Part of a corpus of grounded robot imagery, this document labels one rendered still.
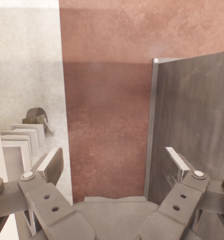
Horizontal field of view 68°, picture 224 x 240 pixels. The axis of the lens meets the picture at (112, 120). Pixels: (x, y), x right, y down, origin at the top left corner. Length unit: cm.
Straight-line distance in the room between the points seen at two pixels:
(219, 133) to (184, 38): 72
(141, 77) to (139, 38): 21
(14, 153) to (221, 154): 74
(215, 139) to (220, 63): 20
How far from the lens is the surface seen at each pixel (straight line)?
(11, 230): 39
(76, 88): 103
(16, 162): 84
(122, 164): 118
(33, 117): 99
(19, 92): 116
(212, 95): 53
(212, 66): 55
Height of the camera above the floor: 102
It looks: 74 degrees down
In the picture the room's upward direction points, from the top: 177 degrees clockwise
